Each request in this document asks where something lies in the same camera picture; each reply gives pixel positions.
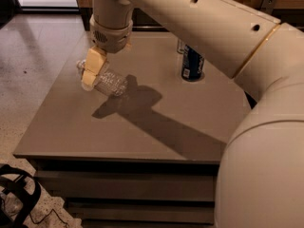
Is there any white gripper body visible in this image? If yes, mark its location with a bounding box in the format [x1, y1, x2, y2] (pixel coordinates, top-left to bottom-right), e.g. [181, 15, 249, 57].
[89, 16, 133, 53]

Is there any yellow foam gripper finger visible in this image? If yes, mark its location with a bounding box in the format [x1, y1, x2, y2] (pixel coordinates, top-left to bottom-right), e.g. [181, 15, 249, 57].
[82, 46, 107, 91]

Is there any clear plastic water bottle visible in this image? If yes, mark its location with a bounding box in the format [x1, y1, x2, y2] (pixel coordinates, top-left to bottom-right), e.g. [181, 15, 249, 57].
[82, 61, 127, 97]

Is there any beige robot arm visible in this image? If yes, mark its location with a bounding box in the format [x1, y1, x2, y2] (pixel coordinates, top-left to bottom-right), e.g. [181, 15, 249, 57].
[82, 0, 304, 228]

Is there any silver slim can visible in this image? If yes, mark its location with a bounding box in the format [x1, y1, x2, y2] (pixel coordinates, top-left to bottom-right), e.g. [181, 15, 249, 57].
[177, 39, 185, 54]

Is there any blue soda can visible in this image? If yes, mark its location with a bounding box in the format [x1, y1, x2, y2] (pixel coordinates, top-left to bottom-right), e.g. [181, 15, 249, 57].
[181, 45, 204, 82]

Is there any grey drawer cabinet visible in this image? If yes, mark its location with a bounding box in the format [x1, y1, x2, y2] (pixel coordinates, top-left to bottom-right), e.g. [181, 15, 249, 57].
[14, 32, 250, 228]

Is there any black base frame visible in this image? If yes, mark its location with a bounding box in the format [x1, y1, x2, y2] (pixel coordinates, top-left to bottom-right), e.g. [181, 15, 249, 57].
[0, 164, 41, 228]

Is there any thin black floor cable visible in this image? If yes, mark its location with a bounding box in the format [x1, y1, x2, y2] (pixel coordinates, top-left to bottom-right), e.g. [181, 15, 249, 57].
[28, 208, 70, 228]

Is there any right metal bracket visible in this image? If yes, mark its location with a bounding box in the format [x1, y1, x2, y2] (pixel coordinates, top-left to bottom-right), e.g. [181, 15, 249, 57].
[260, 0, 277, 15]

